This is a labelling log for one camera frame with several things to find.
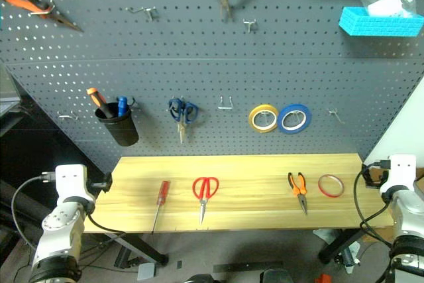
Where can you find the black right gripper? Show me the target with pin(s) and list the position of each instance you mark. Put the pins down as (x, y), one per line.
(368, 177)

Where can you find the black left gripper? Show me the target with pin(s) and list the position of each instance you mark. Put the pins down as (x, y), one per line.
(108, 183)

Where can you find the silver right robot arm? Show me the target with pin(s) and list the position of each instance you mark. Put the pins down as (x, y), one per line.
(409, 216)

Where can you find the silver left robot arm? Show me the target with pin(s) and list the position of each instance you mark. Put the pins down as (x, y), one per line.
(58, 226)

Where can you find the grey metal pegboard wall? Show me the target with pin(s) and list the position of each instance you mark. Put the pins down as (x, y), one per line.
(212, 71)

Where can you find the red tape roll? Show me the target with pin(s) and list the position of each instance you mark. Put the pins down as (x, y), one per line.
(322, 187)

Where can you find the black cup holder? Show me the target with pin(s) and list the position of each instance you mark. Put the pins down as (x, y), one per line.
(120, 127)

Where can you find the small orange black pliers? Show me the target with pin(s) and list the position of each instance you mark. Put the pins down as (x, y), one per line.
(299, 192)

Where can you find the metal pegboard hook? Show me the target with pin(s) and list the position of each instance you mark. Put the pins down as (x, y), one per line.
(335, 113)
(225, 106)
(145, 11)
(41, 13)
(250, 25)
(68, 117)

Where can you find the black table leg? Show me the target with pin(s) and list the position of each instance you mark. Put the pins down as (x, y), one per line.
(338, 246)
(145, 250)

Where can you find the grey foot pedal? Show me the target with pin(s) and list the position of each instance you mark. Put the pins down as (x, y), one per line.
(145, 271)

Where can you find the blue tape roll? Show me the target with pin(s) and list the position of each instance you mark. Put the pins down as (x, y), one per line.
(281, 122)

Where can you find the yellow tape roll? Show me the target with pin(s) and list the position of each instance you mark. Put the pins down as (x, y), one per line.
(252, 120)

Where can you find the dark rounded shape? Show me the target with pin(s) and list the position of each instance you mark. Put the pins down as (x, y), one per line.
(200, 279)

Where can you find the blue plastic basket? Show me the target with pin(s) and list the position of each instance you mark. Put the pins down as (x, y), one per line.
(381, 24)

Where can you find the orange black long-nose pliers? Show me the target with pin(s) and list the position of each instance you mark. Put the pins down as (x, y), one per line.
(31, 1)

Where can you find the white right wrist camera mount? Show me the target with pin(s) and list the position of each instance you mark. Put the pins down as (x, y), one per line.
(401, 172)

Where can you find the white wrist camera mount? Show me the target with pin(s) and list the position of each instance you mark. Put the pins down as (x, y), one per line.
(70, 180)
(401, 172)

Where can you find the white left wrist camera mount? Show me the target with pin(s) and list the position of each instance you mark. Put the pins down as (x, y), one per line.
(70, 180)

